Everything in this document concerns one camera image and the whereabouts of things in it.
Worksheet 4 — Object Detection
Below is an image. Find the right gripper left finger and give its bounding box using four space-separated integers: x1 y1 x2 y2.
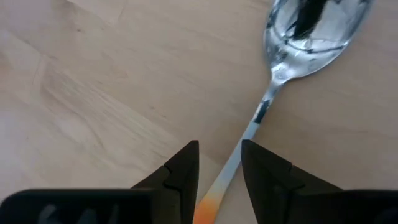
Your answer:
130 140 200 224

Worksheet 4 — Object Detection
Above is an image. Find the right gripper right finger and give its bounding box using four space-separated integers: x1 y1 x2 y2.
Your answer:
241 139 343 224

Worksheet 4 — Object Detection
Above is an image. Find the metal spoon orange handle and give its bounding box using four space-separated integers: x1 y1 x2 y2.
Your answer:
192 0 374 224

